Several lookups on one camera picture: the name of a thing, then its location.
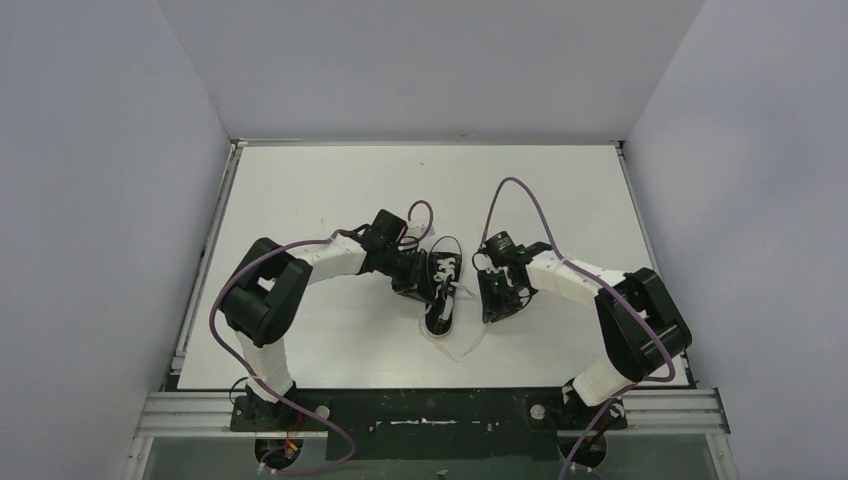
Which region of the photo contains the white shoelace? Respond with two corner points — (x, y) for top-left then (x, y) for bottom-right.
(413, 256), (482, 367)

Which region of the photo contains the black white canvas sneaker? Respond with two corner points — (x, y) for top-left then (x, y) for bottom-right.
(424, 235), (463, 338)

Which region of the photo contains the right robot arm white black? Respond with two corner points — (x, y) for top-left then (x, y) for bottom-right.
(477, 231), (693, 427)

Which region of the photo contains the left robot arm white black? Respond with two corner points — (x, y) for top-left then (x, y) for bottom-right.
(210, 209), (455, 427)

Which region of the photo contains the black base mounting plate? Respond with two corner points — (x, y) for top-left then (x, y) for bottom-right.
(229, 387), (627, 461)

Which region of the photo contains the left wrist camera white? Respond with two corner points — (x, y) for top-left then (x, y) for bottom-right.
(405, 223), (435, 241)

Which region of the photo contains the aluminium frame rail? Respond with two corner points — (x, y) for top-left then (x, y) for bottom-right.
(134, 389), (730, 438)

